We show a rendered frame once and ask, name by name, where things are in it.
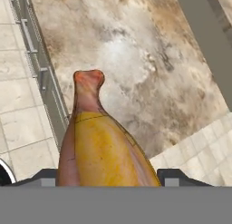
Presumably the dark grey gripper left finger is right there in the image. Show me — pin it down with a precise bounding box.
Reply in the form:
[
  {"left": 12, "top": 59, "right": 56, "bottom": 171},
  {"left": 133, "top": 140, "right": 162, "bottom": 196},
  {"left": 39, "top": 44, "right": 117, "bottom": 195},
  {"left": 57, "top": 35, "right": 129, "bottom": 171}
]
[{"left": 11, "top": 168, "right": 59, "bottom": 188}]

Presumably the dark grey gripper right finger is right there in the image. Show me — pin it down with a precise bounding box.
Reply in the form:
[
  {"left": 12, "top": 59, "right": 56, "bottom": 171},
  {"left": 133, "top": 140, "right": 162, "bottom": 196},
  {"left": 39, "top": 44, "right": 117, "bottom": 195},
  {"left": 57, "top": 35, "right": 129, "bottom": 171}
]
[{"left": 156, "top": 168, "right": 212, "bottom": 188}]

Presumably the yellow-brown chicken drumstick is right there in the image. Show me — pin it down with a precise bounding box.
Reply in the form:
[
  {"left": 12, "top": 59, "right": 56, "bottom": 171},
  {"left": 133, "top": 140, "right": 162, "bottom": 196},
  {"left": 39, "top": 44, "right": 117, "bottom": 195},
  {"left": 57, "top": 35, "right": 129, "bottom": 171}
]
[{"left": 55, "top": 69, "right": 162, "bottom": 188}]

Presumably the white rimmed black round object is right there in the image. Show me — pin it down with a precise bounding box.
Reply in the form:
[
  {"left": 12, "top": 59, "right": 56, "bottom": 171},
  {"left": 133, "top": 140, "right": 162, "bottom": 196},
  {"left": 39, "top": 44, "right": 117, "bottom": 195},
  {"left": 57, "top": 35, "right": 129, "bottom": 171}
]
[{"left": 0, "top": 158, "right": 18, "bottom": 187}]

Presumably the grey cabinet panel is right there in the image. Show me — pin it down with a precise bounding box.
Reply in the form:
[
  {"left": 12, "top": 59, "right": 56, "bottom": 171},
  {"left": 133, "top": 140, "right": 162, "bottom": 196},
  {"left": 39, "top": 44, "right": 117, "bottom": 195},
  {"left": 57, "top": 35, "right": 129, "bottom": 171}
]
[{"left": 173, "top": 0, "right": 232, "bottom": 112}]

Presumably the grey cabinet run with handles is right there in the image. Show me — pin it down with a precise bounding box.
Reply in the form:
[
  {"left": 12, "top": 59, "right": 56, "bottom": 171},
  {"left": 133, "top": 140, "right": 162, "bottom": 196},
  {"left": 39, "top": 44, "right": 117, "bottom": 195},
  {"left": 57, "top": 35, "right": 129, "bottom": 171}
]
[{"left": 7, "top": 0, "right": 73, "bottom": 153}]

